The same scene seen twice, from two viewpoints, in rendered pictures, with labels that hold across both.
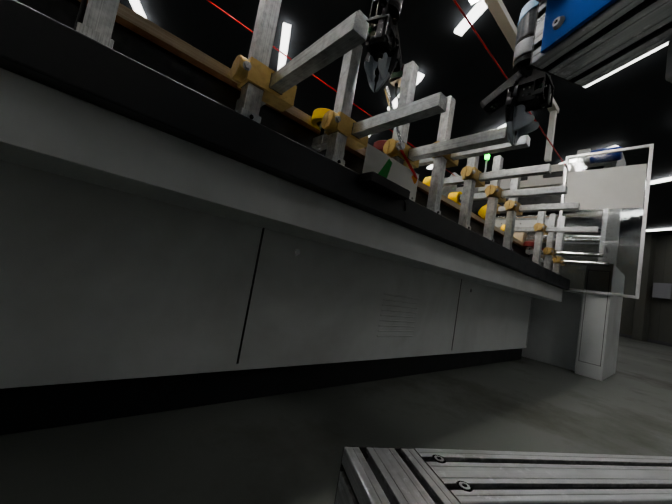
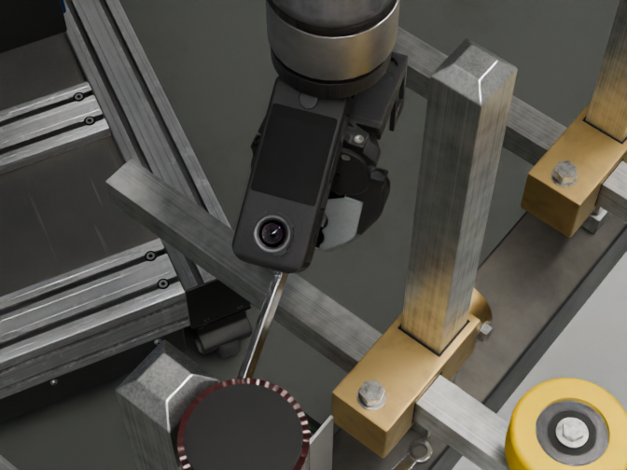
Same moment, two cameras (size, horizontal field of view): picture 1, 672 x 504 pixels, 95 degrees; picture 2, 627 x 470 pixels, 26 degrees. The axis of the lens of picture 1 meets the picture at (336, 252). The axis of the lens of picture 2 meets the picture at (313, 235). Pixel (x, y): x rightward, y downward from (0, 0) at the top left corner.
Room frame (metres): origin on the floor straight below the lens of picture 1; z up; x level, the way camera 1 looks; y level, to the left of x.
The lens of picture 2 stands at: (1.25, -0.12, 1.72)
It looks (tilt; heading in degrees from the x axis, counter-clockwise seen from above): 58 degrees down; 170
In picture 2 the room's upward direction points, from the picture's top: straight up
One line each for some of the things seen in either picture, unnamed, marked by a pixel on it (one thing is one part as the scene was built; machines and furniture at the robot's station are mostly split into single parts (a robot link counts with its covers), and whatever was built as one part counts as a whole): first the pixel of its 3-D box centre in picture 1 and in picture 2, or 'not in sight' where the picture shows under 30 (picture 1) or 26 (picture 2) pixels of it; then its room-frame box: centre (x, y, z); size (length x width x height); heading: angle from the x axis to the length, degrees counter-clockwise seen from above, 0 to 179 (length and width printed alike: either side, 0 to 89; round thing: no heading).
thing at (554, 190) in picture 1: (504, 194); not in sight; (1.46, -0.76, 0.95); 0.50 x 0.04 x 0.04; 41
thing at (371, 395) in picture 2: not in sight; (371, 393); (0.85, -0.01, 0.84); 0.02 x 0.02 x 0.01
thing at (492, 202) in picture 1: (492, 203); not in sight; (1.46, -0.71, 0.89); 0.04 x 0.04 x 0.48; 41
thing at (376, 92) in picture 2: (381, 30); (334, 90); (0.74, -0.02, 1.05); 0.09 x 0.08 x 0.12; 151
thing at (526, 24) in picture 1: (535, 26); not in sight; (0.73, -0.40, 1.12); 0.09 x 0.08 x 0.11; 57
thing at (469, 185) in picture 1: (469, 188); not in sight; (1.29, -0.52, 0.89); 0.04 x 0.04 x 0.48; 41
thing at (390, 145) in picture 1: (400, 154); not in sight; (0.98, -0.16, 0.84); 0.14 x 0.06 x 0.05; 131
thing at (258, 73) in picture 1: (264, 84); (594, 153); (0.65, 0.22, 0.81); 0.14 x 0.06 x 0.05; 131
